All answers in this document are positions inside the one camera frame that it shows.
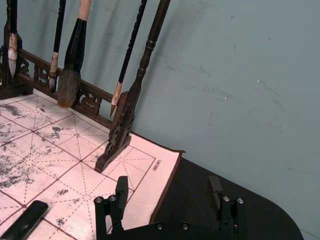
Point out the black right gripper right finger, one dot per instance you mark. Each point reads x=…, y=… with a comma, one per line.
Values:
x=231, y=212

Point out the black glossy paperweight bar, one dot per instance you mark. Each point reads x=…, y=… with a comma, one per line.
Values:
x=27, y=220

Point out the pink grid calligraphy practice cloth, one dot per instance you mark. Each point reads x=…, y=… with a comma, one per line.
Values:
x=62, y=155

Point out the slim black brush pointed tip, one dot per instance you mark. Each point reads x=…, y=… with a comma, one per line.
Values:
x=130, y=50

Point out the large brush with bushy hair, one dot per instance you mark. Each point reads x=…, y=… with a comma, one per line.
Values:
x=75, y=50

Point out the black table cloth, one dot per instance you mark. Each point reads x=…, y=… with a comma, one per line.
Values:
x=192, y=172

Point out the brush with white pinkish tip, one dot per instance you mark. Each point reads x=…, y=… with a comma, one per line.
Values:
x=12, y=55

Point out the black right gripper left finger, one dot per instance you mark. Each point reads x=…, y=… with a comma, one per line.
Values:
x=117, y=210

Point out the dark carved wooden brush rack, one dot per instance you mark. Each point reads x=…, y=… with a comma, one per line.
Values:
x=150, y=50

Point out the thin black brush brown tip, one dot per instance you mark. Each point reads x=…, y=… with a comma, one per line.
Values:
x=58, y=37

